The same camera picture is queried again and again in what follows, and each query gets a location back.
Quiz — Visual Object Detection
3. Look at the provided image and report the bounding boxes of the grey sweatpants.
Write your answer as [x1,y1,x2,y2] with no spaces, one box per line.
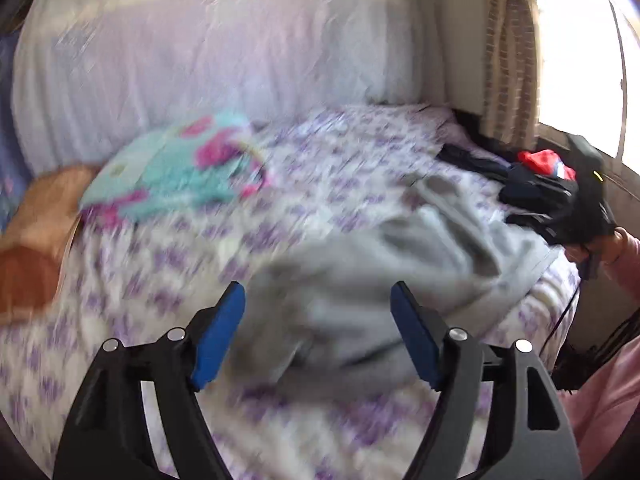
[228,176,558,401]

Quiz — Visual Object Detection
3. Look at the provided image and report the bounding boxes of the person in pink clothing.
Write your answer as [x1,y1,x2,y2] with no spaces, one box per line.
[556,226,640,478]

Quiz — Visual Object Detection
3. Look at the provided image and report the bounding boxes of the dark clothes pile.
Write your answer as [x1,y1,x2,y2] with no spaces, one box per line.
[436,143,578,245]

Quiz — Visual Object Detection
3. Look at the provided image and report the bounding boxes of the red cloth item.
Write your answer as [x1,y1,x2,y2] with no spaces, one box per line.
[518,150,576,181]

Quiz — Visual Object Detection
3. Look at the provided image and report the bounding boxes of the beige brick pattern curtain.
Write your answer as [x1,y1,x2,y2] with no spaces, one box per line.
[483,0,541,150]

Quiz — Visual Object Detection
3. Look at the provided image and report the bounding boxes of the brown orange pillow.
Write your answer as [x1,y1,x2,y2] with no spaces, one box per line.
[1,165,100,326]

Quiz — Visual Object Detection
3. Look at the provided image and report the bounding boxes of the blue floral pillow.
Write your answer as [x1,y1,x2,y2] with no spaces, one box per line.
[0,30,32,231]

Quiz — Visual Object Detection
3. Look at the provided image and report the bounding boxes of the turquoise pink floral folded quilt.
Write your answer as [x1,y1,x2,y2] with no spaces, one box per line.
[79,112,271,226]

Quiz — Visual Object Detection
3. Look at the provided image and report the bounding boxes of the window with wooden frame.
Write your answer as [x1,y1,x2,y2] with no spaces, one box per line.
[536,0,639,174]

